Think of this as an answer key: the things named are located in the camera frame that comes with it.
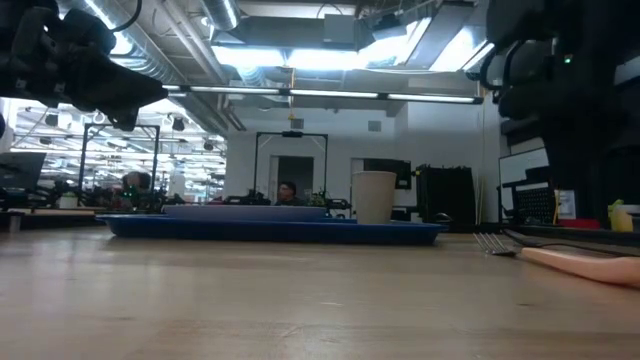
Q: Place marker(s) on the blue plastic tray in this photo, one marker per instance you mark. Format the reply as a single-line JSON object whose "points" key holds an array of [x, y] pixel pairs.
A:
{"points": [[270, 232]]}

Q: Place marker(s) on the black background robot arm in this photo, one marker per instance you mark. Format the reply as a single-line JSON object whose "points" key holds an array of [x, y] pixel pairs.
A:
{"points": [[247, 198]]}

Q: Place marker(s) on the yellow-green bottle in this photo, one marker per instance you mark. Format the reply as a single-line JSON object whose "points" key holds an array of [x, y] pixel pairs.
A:
{"points": [[620, 217]]}

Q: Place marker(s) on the black mesh rack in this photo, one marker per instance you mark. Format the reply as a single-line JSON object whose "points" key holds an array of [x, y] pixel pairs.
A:
{"points": [[532, 202]]}

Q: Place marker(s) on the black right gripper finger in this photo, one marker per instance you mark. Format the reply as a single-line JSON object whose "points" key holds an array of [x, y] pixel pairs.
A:
{"points": [[559, 155]]}

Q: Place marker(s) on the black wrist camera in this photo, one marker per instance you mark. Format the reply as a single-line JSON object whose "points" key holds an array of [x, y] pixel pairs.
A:
{"points": [[535, 22], [90, 30]]}

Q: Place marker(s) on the black cabinet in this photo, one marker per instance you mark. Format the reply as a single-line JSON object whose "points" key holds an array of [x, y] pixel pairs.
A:
{"points": [[445, 195]]}

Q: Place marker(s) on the black aluminium table frame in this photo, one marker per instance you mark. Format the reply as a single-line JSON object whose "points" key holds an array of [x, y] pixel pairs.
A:
{"points": [[575, 234]]}

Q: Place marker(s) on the black wall monitor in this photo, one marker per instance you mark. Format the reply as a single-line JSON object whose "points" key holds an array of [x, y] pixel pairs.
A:
{"points": [[395, 172]]}

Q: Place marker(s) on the white background cup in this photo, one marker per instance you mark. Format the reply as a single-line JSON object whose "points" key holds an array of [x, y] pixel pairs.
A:
{"points": [[68, 201]]}

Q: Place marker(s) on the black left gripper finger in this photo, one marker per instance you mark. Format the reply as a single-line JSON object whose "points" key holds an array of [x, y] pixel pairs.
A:
{"points": [[140, 102], [142, 87]]}

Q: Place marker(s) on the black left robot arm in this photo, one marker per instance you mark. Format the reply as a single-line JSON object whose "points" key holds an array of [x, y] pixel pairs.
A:
{"points": [[20, 55]]}

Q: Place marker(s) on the dark laptop screen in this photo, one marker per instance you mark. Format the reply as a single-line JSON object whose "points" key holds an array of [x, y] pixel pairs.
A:
{"points": [[20, 170]]}

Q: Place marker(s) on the silver round ceiling duct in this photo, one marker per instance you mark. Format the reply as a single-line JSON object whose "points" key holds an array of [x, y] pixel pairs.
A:
{"points": [[222, 12]]}

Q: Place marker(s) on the black metal frame stand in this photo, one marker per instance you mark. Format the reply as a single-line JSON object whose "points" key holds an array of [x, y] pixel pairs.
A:
{"points": [[120, 125], [291, 134]]}

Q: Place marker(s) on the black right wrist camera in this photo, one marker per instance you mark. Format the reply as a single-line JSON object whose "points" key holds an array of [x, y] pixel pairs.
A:
{"points": [[535, 22]]}

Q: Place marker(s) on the square wall vent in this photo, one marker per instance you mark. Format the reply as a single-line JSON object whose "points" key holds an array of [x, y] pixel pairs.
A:
{"points": [[297, 123], [374, 125]]}

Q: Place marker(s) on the white board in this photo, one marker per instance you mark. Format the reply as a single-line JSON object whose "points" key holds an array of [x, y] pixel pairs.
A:
{"points": [[522, 165]]}

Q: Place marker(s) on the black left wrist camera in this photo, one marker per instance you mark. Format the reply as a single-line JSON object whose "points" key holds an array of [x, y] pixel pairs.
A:
{"points": [[90, 30]]}

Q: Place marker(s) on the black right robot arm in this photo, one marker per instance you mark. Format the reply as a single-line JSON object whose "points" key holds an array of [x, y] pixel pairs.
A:
{"points": [[617, 75]]}

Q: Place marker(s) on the long ceiling light bar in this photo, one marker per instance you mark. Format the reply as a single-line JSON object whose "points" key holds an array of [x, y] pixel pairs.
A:
{"points": [[330, 93]]}

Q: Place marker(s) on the beige paper cup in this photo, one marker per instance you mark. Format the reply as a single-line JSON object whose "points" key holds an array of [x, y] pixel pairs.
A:
{"points": [[373, 197]]}

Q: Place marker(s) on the red flat box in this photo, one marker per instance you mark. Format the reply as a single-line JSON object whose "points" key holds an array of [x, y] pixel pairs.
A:
{"points": [[580, 223]]}

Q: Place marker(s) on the person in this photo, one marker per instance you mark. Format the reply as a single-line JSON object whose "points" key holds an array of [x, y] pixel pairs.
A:
{"points": [[136, 182], [288, 194]]}

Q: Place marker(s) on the grey door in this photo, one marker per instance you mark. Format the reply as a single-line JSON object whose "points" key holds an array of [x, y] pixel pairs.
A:
{"points": [[297, 172]]}

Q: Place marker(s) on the ribbed silver ceiling duct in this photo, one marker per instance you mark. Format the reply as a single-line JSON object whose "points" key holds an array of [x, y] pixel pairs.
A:
{"points": [[150, 65]]}

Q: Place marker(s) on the wooden background table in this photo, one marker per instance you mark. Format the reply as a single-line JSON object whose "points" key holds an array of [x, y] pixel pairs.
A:
{"points": [[50, 212]]}

